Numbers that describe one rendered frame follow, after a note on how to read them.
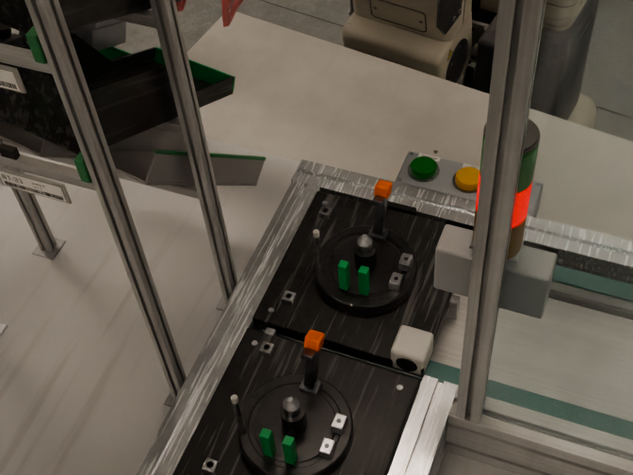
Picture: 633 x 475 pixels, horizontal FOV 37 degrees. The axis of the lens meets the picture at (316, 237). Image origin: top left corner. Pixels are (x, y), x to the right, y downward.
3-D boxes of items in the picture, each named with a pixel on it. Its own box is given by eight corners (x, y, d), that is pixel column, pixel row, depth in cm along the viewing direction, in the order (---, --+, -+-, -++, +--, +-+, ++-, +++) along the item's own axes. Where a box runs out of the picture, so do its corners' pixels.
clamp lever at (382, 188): (373, 225, 132) (379, 178, 127) (387, 229, 131) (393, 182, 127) (365, 238, 129) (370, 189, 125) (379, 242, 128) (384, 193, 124)
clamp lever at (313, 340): (305, 377, 117) (310, 328, 113) (320, 382, 117) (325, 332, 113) (294, 394, 114) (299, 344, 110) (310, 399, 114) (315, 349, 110)
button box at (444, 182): (408, 175, 150) (408, 148, 145) (539, 207, 144) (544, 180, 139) (394, 207, 146) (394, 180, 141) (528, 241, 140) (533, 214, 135)
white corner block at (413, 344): (400, 339, 125) (400, 322, 122) (433, 349, 124) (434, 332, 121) (389, 368, 123) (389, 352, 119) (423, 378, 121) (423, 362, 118)
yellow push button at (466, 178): (459, 171, 143) (460, 163, 141) (484, 178, 142) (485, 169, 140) (451, 191, 140) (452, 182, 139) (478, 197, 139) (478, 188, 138)
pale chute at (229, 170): (185, 155, 144) (194, 127, 143) (256, 186, 139) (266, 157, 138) (64, 148, 118) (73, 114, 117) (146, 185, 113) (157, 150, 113)
